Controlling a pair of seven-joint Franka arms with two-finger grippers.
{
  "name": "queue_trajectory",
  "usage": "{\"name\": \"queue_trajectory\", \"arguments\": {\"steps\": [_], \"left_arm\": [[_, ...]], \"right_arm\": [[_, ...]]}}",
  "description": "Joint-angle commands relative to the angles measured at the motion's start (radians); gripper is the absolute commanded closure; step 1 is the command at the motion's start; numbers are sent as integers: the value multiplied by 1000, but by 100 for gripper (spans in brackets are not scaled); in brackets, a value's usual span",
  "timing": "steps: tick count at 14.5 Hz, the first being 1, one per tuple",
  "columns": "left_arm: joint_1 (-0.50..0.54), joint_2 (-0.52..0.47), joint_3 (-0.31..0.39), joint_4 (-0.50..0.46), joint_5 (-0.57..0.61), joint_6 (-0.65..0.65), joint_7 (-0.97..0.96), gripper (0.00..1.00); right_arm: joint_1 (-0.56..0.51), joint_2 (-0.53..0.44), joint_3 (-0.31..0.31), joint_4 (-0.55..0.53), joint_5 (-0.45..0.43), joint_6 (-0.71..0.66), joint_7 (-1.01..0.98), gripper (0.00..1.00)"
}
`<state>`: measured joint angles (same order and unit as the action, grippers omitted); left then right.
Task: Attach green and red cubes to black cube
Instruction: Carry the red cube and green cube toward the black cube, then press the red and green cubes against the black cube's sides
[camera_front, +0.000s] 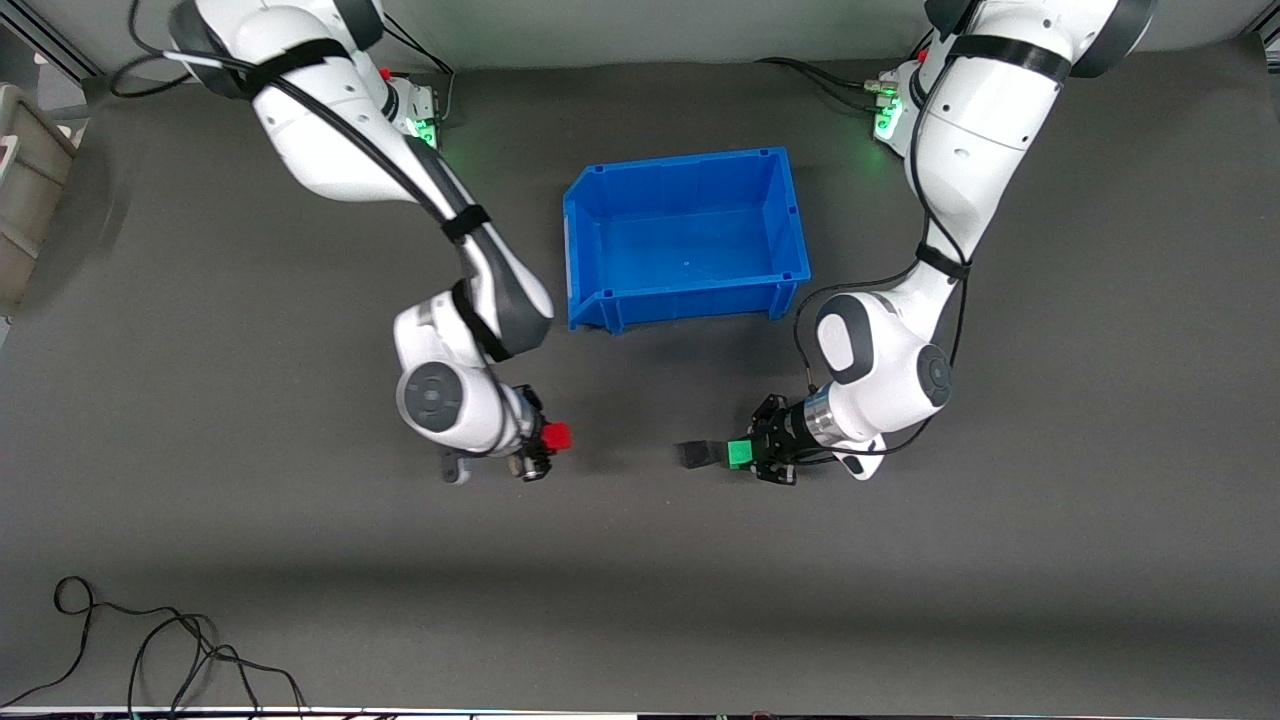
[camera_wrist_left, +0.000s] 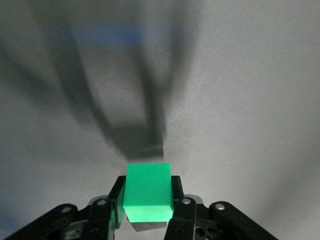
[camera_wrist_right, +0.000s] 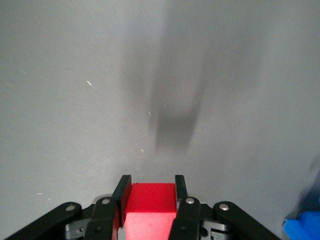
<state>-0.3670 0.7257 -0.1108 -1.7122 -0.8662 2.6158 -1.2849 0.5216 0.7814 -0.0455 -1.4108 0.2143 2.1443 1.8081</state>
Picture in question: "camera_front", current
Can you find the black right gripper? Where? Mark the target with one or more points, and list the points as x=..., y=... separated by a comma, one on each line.
x=530, y=420

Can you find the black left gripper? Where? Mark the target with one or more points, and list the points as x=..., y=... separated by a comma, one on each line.
x=775, y=432

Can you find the small green cube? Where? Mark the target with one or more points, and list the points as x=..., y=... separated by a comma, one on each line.
x=738, y=454

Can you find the small red cube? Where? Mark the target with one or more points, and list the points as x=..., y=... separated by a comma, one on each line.
x=558, y=436

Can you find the small black cube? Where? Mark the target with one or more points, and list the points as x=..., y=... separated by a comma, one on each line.
x=694, y=455

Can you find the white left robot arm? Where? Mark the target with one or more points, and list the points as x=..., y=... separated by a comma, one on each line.
x=970, y=150

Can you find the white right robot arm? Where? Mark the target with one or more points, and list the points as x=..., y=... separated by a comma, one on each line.
x=330, y=140

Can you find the dark grey table mat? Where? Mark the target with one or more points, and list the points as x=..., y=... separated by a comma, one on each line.
x=640, y=600

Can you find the blue plastic storage bin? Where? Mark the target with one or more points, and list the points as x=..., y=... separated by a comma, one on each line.
x=690, y=245

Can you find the beige plastic box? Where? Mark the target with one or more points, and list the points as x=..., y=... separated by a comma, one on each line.
x=30, y=190

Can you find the aluminium frame rail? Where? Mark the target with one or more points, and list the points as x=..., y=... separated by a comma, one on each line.
x=50, y=40
x=1268, y=36

